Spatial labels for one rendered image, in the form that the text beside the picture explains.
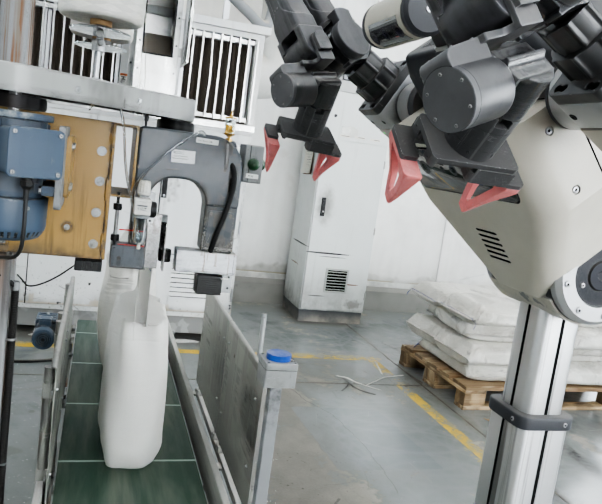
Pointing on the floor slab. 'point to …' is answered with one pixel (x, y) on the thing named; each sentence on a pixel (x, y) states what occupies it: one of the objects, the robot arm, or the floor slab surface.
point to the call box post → (266, 445)
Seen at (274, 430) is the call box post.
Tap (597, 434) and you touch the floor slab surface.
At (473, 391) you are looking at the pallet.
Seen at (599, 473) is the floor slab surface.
